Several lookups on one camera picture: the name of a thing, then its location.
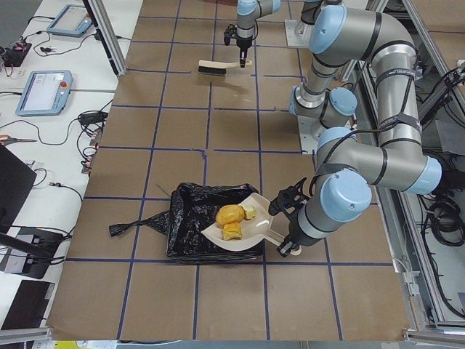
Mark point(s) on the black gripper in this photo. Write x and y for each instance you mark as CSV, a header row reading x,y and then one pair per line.
x,y
243,43
293,238

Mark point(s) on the cream hand brush black bristles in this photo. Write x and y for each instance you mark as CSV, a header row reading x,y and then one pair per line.
x,y
219,68

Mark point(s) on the cream plastic dustpan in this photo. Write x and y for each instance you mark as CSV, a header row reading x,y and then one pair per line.
x,y
253,230

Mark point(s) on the torn bread piece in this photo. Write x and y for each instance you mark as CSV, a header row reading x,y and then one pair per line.
x,y
232,231
249,211

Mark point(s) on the brown round bread roll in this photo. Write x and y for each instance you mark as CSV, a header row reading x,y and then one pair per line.
x,y
230,213

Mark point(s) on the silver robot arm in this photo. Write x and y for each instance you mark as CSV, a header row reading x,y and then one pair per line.
x,y
346,169
248,12

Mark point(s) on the bin with black trash bag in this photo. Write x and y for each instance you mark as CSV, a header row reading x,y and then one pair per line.
x,y
193,208

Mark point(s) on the blue teach pendant far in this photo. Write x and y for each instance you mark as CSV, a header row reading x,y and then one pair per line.
x,y
73,20

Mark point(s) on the blue teach pendant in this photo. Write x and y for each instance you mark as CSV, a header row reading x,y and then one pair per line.
x,y
45,93
73,20

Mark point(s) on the blue teach pendant near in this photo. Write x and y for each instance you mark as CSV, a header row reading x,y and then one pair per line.
x,y
45,93

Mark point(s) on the black laptop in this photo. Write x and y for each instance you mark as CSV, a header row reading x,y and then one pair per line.
x,y
17,180

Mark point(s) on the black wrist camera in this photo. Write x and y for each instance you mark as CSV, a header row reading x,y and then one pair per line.
x,y
230,34

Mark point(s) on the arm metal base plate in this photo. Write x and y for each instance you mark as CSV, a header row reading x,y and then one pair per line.
x,y
297,34
311,126

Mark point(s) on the aluminium frame post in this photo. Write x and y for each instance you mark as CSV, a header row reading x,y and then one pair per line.
x,y
104,29

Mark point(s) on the orange handled scissors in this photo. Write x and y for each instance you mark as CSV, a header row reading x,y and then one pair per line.
x,y
8,140

